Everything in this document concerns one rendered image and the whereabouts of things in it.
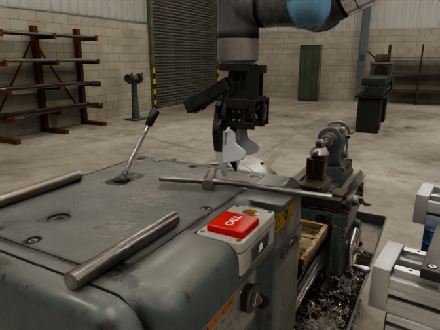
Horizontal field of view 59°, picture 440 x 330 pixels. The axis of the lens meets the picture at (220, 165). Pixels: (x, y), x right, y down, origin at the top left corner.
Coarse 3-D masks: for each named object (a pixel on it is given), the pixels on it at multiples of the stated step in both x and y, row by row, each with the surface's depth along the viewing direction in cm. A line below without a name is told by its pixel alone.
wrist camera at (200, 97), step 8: (224, 80) 72; (208, 88) 74; (216, 88) 73; (224, 88) 72; (192, 96) 76; (200, 96) 75; (208, 96) 74; (216, 96) 73; (184, 104) 77; (192, 104) 76; (200, 104) 75; (208, 104) 78; (192, 112) 79
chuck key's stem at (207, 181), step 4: (212, 168) 84; (216, 168) 85; (208, 172) 80; (212, 172) 80; (204, 176) 79; (208, 176) 77; (212, 176) 78; (204, 180) 75; (208, 180) 75; (212, 180) 76; (204, 184) 75; (208, 184) 75; (212, 184) 75; (204, 188) 76; (208, 188) 76
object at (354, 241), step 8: (352, 224) 169; (360, 224) 170; (336, 232) 154; (344, 232) 152; (352, 232) 157; (360, 232) 172; (336, 240) 154; (344, 240) 157; (352, 240) 154; (360, 240) 171; (336, 248) 155; (344, 248) 159; (352, 248) 154; (336, 256) 156; (344, 256) 161; (352, 256) 161; (336, 264) 157; (344, 264) 165; (352, 264) 163; (328, 272) 159; (336, 272) 158
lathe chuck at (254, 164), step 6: (246, 156) 109; (252, 156) 110; (240, 162) 103; (246, 162) 104; (252, 162) 106; (258, 162) 107; (264, 162) 109; (252, 168) 102; (258, 168) 104; (264, 168) 106; (276, 174) 107
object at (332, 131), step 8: (336, 120) 223; (328, 128) 206; (336, 128) 206; (344, 128) 206; (320, 136) 209; (328, 136) 202; (336, 136) 205; (344, 136) 210; (328, 144) 203; (336, 144) 206; (344, 144) 215; (336, 152) 208; (344, 152) 214; (328, 160) 212; (336, 160) 210; (344, 160) 218; (328, 168) 206; (336, 168) 206; (344, 168) 208; (336, 176) 203; (344, 176) 210
